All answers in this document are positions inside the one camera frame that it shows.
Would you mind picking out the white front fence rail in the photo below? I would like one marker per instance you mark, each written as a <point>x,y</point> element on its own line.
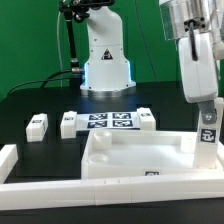
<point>75,193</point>

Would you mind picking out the white desk top tray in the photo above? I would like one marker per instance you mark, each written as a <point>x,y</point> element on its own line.
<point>112,153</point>

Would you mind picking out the fiducial marker sheet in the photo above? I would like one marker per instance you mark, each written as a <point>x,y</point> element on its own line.
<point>119,120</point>

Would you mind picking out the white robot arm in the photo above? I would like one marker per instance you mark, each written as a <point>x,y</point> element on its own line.
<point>195,24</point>

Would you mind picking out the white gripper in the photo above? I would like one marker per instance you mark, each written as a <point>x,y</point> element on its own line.
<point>199,78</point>

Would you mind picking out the white left fence piece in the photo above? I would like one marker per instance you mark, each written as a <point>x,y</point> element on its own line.
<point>8,158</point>

